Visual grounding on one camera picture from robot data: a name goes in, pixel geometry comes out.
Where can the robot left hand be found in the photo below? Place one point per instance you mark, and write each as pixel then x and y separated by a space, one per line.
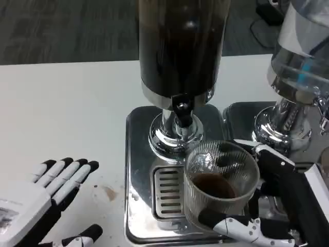
pixel 23 205

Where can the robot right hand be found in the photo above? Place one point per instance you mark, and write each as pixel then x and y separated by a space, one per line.
pixel 288 195

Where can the dark drink dispenser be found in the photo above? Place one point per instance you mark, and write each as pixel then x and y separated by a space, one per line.
pixel 182 51

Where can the slotted steel drip grid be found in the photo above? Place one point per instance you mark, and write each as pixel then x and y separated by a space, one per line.
pixel 167 191

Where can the steel drip tray base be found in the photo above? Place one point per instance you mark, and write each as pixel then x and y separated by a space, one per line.
pixel 240 121
pixel 138 159

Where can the chrome dispenser tap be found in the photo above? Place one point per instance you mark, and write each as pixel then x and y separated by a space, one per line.
pixel 323 114

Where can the black dispenser tap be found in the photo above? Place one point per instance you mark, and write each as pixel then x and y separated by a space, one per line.
pixel 182 112

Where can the clear ribbed glass cup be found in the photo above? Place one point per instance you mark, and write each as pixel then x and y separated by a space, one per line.
pixel 218 200

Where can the clear drink dispenser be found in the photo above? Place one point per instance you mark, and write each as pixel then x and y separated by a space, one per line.
pixel 298 64

